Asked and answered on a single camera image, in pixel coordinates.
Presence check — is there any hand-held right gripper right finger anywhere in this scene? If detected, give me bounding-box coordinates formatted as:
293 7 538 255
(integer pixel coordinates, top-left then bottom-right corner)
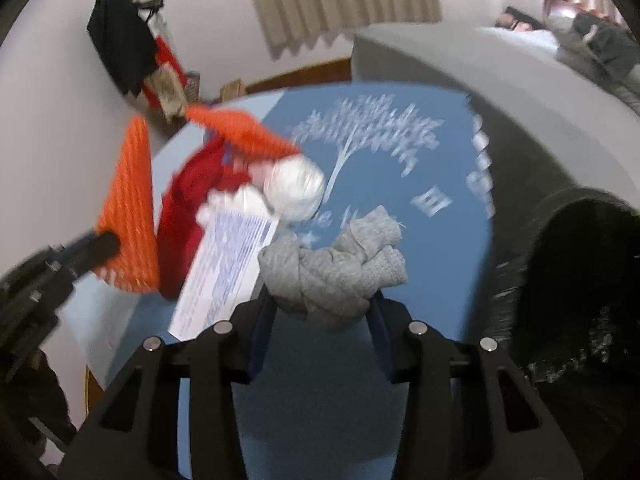
367 291 586 480

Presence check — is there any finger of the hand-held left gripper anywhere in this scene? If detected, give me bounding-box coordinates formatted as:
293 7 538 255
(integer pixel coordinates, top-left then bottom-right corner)
65 230 122 276

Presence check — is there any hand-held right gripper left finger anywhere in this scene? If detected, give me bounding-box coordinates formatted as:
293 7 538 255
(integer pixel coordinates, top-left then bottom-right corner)
59 289 278 480

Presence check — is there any orange foam net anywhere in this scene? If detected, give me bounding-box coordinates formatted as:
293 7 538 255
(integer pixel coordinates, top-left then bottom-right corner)
95 104 303 295

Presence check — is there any grey knitted cloth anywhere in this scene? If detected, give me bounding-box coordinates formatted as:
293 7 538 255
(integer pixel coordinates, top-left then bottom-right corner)
257 205 408 332

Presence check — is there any red plastic bag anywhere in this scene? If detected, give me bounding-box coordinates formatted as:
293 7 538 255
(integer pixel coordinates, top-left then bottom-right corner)
157 137 261 302

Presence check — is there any dark blue tree-print mat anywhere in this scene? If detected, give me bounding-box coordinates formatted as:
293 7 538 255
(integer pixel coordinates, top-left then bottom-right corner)
102 82 496 480

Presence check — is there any white blue-printed paper packet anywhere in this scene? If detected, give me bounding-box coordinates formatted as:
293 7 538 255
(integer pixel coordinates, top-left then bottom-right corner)
167 185 282 343

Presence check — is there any pink cloth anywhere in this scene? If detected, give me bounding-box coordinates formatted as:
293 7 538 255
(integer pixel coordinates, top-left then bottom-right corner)
247 162 273 190

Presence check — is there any beige canvas tote bag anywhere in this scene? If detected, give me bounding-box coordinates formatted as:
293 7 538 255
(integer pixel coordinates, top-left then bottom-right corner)
149 65 185 122

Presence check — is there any striped bag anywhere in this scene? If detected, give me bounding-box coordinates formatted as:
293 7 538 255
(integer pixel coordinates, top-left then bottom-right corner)
184 71 202 107

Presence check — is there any red garment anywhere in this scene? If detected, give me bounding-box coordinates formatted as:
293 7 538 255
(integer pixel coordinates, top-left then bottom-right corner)
141 35 187 109

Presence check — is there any brown paper bag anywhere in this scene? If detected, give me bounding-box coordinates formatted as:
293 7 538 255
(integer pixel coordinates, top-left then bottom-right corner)
220 80 249 102

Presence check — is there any black coat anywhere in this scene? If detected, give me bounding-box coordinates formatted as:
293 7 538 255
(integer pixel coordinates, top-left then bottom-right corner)
87 0 162 99

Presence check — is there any grey bed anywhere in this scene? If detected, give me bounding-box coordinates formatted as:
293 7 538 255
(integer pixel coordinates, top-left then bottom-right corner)
350 21 640 271

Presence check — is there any wide beige curtain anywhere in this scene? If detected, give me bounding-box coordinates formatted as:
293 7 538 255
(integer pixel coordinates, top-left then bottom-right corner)
240 0 446 62

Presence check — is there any grey pillow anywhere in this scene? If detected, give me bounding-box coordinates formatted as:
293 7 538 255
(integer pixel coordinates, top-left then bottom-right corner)
546 12 582 37

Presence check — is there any dark grey folded garment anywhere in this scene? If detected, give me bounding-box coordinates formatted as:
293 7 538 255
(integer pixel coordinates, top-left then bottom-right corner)
556 12 639 82

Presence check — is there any wooden headboard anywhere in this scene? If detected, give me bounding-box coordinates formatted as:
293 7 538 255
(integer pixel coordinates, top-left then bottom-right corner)
542 0 626 26

